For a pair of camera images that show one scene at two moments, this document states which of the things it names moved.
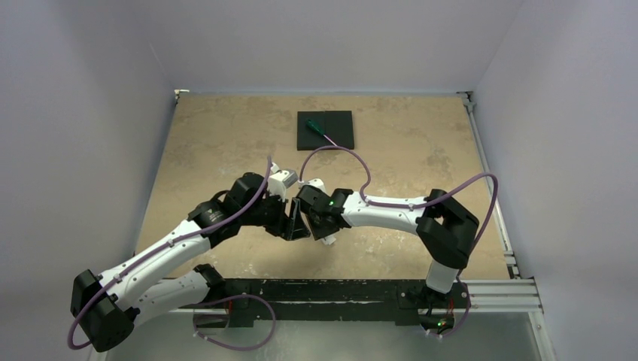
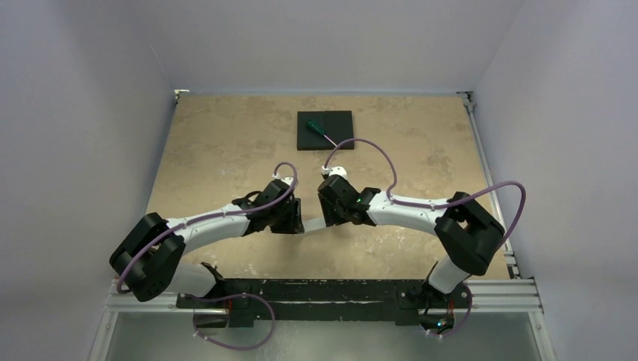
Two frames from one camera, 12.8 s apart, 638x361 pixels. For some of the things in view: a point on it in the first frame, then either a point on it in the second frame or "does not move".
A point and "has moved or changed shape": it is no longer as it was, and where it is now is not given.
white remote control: x=329 y=239 has moved or changed shape
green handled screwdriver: x=313 y=125 does not move
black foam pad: x=337 y=125 does not move
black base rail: x=399 y=301 does not move
